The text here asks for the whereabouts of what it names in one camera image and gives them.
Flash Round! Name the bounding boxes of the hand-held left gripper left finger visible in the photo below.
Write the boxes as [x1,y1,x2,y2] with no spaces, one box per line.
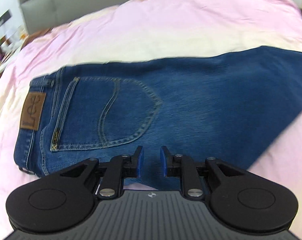
[58,145,144,201]

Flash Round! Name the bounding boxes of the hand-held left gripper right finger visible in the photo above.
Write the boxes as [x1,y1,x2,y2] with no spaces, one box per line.
[160,145,244,201]

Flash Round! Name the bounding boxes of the blue denim pants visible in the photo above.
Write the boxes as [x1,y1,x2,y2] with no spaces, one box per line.
[14,45,302,192]

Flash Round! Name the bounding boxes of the pink bed blanket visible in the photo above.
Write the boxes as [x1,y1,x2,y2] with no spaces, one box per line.
[0,0,302,240]

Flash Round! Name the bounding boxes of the brown cloth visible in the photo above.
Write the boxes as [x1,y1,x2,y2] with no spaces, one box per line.
[21,28,53,49]

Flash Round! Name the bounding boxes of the wooden nightstand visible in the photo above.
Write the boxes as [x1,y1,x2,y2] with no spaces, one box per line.
[0,46,21,81]

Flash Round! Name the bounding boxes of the grey padded headboard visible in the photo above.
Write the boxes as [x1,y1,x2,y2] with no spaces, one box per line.
[15,0,146,34]

